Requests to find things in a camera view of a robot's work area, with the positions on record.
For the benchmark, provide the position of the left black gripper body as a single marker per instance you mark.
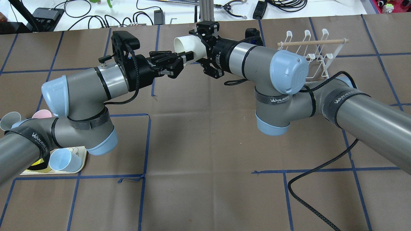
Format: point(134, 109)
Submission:
point(143, 71)

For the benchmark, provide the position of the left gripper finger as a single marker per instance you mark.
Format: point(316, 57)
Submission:
point(188, 57)

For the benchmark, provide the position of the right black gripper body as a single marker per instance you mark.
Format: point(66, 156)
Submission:
point(221, 51)

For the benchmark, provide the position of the white ikea cup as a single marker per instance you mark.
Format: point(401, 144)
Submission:
point(190, 43)

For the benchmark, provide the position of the light blue cup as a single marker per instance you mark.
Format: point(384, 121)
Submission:
point(66, 160)

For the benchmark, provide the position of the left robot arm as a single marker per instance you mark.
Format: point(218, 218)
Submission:
point(79, 106)

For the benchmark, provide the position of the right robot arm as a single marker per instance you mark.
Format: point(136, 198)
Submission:
point(283, 95)

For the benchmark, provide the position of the pink cup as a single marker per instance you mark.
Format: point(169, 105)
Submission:
point(44, 113)

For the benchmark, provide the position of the yellow cup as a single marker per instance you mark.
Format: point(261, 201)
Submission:
point(41, 166)

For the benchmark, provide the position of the grey cup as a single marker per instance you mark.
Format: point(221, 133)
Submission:
point(9, 120)

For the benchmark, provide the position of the black power adapter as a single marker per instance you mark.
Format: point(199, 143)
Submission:
point(259, 10)

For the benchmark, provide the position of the cream bunny tray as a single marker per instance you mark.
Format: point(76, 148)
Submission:
point(82, 152)

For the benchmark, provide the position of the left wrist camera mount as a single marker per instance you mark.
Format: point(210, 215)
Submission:
point(123, 43)

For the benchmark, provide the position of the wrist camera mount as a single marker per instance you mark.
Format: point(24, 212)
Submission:
point(123, 43)
point(253, 36)

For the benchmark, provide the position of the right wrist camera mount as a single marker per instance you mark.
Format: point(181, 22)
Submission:
point(253, 36)

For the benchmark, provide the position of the aluminium frame post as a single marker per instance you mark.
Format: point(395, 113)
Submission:
point(206, 10)

